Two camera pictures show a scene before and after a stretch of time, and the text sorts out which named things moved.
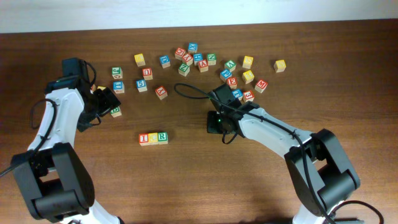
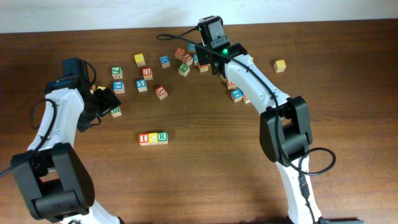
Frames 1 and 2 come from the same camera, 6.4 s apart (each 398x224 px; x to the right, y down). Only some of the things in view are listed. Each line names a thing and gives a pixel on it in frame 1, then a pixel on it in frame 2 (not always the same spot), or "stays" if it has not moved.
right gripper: (212, 126) to (203, 59)
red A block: (203, 66) stays
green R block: (163, 137) stays
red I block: (143, 139) stays
